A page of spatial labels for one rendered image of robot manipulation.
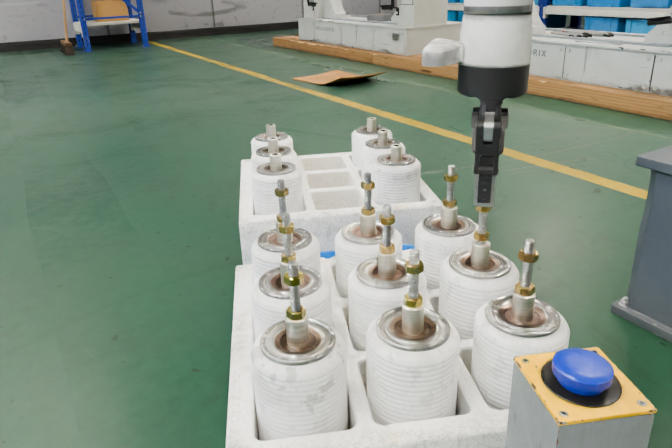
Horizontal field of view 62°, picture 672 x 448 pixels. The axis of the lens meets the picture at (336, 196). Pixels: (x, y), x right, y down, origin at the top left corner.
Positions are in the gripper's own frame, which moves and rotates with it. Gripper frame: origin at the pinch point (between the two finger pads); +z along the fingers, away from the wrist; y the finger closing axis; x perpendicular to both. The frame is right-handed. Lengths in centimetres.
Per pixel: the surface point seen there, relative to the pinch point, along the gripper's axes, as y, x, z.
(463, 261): -0.1, 2.0, 10.4
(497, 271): -1.9, -2.2, 10.3
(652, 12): 506, -128, 14
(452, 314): -3.8, 2.8, 15.9
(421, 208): 34.3, 11.6, 18.1
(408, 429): -22.0, 5.4, 17.6
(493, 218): 73, -2, 36
